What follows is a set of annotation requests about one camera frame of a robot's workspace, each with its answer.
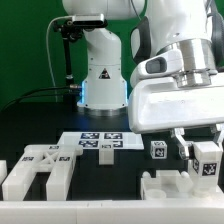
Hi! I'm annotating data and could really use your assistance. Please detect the white tagged cube left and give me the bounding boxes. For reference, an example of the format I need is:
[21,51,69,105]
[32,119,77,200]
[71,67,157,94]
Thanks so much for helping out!
[150,141,167,159]

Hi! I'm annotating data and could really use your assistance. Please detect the black camera on stand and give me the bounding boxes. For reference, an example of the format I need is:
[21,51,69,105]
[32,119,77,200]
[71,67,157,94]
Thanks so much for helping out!
[53,14,107,42]

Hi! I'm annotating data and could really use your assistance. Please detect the white marker base plate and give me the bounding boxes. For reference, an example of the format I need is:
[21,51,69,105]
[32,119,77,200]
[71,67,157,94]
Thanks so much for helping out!
[58,132,144,150]

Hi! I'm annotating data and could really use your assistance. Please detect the white chair back frame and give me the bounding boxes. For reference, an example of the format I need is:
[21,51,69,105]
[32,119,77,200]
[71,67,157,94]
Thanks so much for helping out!
[2,145,83,201]

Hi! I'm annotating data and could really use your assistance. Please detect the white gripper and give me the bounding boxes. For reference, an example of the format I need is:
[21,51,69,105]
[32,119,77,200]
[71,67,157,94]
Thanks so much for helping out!
[128,73,224,160]

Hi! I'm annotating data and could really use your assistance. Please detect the white obstacle wall frame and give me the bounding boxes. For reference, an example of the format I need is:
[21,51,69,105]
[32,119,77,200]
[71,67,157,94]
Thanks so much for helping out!
[0,198,224,224]

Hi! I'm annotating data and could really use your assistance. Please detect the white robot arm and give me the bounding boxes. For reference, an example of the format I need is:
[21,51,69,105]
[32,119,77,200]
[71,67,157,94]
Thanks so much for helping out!
[62,0,224,159]

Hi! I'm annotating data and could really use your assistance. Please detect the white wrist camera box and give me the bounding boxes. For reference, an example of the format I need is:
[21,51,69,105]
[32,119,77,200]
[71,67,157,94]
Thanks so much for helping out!
[130,49,184,87]

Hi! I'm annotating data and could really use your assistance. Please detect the white chair seat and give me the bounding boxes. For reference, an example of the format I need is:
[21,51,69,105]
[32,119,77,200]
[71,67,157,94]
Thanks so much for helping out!
[139,169,224,202]

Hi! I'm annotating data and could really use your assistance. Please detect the black camera stand pole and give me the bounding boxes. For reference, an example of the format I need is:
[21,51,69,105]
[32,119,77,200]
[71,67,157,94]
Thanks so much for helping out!
[63,37,76,110]

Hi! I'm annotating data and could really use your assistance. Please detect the white block at left edge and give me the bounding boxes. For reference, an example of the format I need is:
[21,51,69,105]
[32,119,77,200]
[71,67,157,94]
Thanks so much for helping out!
[0,160,7,185]

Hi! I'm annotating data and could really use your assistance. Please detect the black cables on table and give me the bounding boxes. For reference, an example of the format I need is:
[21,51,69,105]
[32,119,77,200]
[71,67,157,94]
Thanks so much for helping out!
[0,83,83,111]

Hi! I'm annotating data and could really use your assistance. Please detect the grey camera cable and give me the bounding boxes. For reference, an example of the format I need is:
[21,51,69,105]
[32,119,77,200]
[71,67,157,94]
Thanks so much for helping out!
[45,15,74,103]

